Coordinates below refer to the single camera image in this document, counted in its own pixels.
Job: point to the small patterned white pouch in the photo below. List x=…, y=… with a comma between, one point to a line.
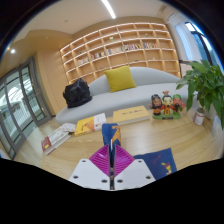
x=68, y=127

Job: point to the long ceiling light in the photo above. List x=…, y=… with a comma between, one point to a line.
x=108, y=9

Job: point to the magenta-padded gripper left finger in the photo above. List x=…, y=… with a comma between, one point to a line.
x=90, y=173

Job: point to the plain yellow book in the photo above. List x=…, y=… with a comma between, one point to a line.
x=130, y=115

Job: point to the colourful three-figure figurine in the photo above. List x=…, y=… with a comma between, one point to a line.
x=167, y=105

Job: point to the red and white book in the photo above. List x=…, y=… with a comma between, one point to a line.
x=55, y=140

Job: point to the grey-framed glass door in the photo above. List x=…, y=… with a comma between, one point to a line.
x=20, y=106

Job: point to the yellow and orange book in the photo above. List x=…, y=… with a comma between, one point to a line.
x=88, y=125

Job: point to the wooden wall shelf unit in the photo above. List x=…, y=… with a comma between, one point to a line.
x=116, y=56

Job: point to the yellow cushion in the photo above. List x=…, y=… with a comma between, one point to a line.
x=119, y=78

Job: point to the blue animal-print towel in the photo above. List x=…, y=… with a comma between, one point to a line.
x=156, y=163

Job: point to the window with white curtain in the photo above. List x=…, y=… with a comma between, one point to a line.
x=196, y=40

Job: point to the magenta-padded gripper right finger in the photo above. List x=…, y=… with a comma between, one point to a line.
x=135, y=173

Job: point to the green potted plant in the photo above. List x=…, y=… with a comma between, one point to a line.
x=206, y=83

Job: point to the black bag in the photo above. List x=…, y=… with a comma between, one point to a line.
x=77, y=93

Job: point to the grey curved sofa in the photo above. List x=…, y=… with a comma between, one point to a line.
x=146, y=90

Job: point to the small white jar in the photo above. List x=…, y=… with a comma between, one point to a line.
x=199, y=116

